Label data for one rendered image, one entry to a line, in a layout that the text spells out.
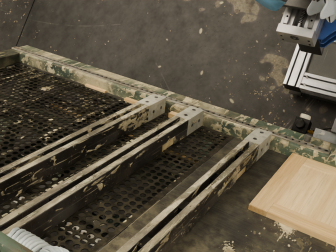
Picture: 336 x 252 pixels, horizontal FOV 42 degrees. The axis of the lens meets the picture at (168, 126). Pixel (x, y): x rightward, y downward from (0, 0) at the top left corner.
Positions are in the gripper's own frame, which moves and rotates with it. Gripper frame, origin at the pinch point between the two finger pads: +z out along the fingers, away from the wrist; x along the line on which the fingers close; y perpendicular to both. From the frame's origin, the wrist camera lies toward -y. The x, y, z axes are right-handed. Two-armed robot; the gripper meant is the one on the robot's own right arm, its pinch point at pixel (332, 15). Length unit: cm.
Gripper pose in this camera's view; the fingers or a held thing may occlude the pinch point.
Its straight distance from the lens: 109.2
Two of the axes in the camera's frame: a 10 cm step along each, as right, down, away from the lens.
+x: 5.4, 4.2, -7.4
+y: -7.7, 5.9, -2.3
